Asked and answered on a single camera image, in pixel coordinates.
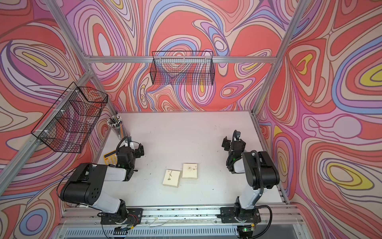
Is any black wire basket back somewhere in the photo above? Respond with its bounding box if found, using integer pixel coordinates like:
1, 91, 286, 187
150, 50, 215, 86

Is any metal pen cup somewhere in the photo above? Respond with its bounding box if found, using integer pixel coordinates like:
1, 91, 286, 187
107, 115, 128, 139

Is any black wire basket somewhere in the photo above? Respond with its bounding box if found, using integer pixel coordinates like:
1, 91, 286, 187
150, 50, 215, 86
31, 82, 108, 153

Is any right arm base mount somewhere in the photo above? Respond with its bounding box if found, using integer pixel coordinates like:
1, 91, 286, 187
217, 207, 261, 224

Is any black wire basket left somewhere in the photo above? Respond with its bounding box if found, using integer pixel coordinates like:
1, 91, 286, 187
31, 82, 108, 153

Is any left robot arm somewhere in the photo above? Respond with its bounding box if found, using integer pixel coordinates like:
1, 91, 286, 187
57, 136, 144, 225

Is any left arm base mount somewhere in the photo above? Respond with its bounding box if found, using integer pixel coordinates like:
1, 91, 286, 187
97, 208, 143, 226

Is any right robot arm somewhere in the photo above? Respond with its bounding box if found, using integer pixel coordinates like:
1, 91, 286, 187
218, 130, 280, 224

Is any yellow calculator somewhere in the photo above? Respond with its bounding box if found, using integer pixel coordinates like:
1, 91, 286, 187
103, 150, 117, 165

